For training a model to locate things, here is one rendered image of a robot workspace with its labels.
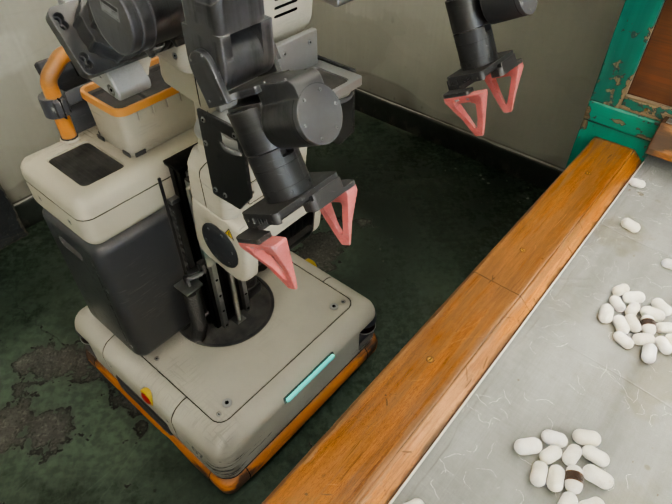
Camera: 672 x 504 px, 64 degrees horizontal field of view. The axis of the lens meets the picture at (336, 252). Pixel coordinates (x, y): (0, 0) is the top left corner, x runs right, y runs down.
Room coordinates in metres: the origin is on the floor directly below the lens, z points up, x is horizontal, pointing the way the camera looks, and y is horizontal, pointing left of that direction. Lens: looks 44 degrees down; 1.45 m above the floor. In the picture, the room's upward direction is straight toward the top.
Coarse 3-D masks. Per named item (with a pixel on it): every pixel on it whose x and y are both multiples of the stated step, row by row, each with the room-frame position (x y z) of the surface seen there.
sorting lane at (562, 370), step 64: (640, 192) 0.92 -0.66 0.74; (576, 256) 0.72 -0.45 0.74; (640, 256) 0.72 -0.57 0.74; (576, 320) 0.57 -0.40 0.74; (512, 384) 0.45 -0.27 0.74; (576, 384) 0.45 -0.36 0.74; (640, 384) 0.45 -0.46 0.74; (448, 448) 0.35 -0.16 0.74; (512, 448) 0.35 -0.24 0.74; (640, 448) 0.35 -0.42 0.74
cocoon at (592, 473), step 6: (588, 468) 0.31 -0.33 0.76; (594, 468) 0.31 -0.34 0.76; (588, 474) 0.30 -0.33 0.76; (594, 474) 0.30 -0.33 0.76; (600, 474) 0.30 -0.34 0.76; (606, 474) 0.30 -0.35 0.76; (588, 480) 0.30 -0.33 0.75; (594, 480) 0.29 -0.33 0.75; (600, 480) 0.29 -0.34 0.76; (606, 480) 0.29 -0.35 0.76; (612, 480) 0.29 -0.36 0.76; (600, 486) 0.29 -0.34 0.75; (606, 486) 0.29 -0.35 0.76; (612, 486) 0.29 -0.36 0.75
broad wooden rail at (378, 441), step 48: (576, 192) 0.89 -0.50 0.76; (528, 240) 0.74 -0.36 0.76; (576, 240) 0.76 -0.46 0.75; (480, 288) 0.62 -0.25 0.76; (528, 288) 0.62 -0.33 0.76; (432, 336) 0.52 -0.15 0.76; (480, 336) 0.52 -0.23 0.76; (384, 384) 0.43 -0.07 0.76; (432, 384) 0.43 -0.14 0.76; (336, 432) 0.36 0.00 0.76; (384, 432) 0.36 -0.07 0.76; (432, 432) 0.36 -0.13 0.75; (288, 480) 0.29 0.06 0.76; (336, 480) 0.29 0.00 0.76; (384, 480) 0.29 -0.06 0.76
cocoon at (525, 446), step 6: (522, 438) 0.35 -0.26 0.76; (528, 438) 0.35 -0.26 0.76; (534, 438) 0.35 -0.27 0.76; (516, 444) 0.34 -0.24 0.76; (522, 444) 0.34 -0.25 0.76; (528, 444) 0.34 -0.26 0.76; (534, 444) 0.34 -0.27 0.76; (540, 444) 0.34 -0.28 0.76; (516, 450) 0.34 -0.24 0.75; (522, 450) 0.33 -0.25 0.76; (528, 450) 0.33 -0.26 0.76; (534, 450) 0.33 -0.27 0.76; (540, 450) 0.34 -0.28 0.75
